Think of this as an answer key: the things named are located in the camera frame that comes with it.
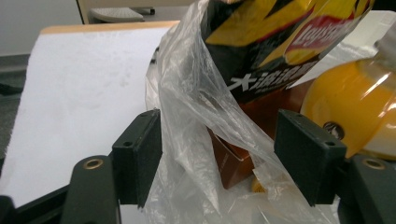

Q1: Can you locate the wooden table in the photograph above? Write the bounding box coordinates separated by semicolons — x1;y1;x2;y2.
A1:
39;20;182;35

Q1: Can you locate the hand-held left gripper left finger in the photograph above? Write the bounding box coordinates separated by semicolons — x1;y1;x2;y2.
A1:
111;107;163;209

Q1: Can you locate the clear plastic bag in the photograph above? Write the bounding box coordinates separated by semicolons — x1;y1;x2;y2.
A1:
144;0;377;224

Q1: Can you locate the grey footrest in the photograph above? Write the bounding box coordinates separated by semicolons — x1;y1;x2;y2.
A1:
89;7;156;23

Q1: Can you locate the white table mat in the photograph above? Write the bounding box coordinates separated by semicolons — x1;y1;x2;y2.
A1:
0;25;176;208

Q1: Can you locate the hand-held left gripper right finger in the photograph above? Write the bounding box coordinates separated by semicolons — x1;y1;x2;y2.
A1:
273;108;348;207

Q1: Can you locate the orange drink bottle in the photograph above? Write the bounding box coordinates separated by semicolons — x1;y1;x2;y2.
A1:
300;21;396;161

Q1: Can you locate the brown carton box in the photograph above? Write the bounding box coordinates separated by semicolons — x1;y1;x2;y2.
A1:
207;78;316;190

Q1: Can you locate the black yellow chips bag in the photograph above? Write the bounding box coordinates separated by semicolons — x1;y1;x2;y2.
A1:
200;0;376;105

